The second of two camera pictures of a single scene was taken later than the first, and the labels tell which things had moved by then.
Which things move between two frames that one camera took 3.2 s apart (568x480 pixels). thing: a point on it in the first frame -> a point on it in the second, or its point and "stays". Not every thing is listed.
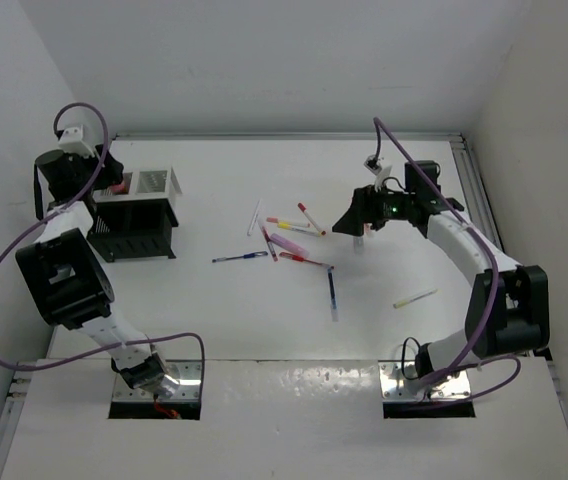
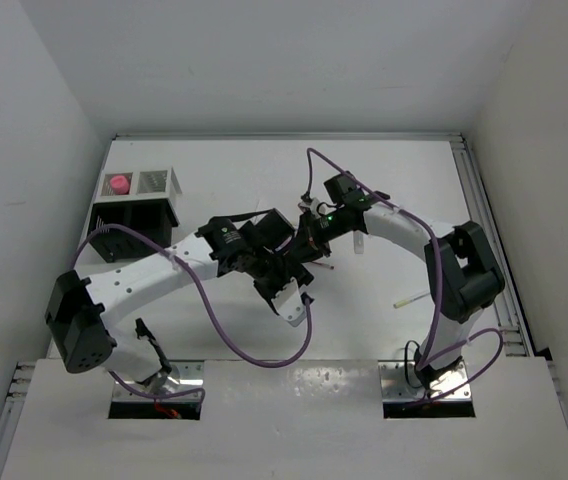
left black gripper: [109, 174] -> [292, 269]
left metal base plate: [190, 377] stays
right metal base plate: [401, 380] stays
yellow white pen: [403, 302] stays
